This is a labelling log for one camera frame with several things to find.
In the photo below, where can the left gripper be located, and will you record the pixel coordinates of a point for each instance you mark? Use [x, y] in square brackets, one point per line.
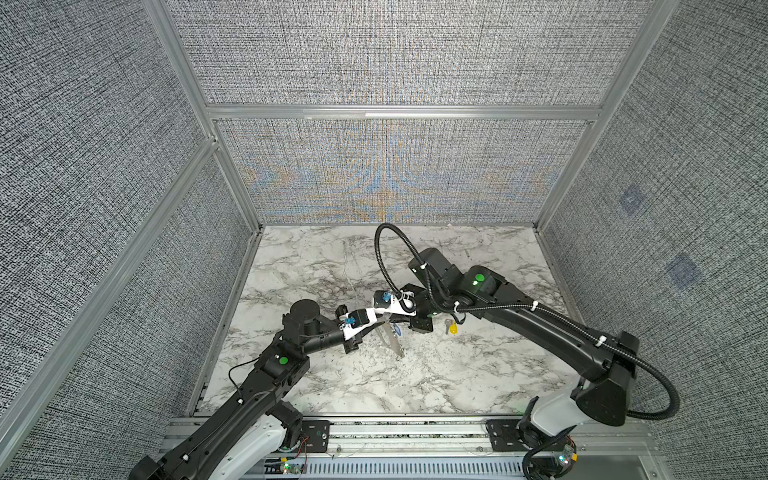
[350, 345]

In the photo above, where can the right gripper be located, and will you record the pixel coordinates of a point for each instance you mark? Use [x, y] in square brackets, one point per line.
[419, 325]

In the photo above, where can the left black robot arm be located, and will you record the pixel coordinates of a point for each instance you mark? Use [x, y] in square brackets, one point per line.
[257, 421]

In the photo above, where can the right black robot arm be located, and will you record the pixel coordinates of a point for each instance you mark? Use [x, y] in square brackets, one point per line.
[605, 364]

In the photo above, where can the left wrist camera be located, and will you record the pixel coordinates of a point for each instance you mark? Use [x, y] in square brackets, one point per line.
[358, 321]

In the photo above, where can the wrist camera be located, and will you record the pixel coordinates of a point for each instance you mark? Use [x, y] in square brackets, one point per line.
[402, 303]
[358, 321]

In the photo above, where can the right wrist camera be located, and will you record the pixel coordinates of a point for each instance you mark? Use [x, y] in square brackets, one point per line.
[402, 303]

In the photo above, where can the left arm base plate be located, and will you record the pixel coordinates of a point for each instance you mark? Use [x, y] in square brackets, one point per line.
[311, 436]

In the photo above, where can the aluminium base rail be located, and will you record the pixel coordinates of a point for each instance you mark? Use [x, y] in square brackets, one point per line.
[408, 446]

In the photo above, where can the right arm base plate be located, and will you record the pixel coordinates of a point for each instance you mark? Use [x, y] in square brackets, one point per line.
[514, 435]

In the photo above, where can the aluminium enclosure frame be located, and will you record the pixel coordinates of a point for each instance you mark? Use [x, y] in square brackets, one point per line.
[124, 227]

